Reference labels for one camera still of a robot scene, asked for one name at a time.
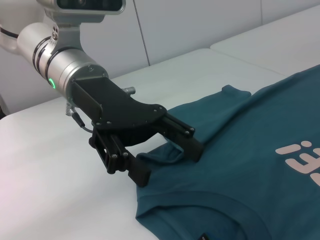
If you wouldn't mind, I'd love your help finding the teal t-shirt with FREE print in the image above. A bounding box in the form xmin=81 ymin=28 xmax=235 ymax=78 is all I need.
xmin=135 ymin=64 xmax=320 ymax=240

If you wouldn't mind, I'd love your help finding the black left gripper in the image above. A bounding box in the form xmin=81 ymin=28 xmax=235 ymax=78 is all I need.
xmin=70 ymin=76 xmax=203 ymax=188

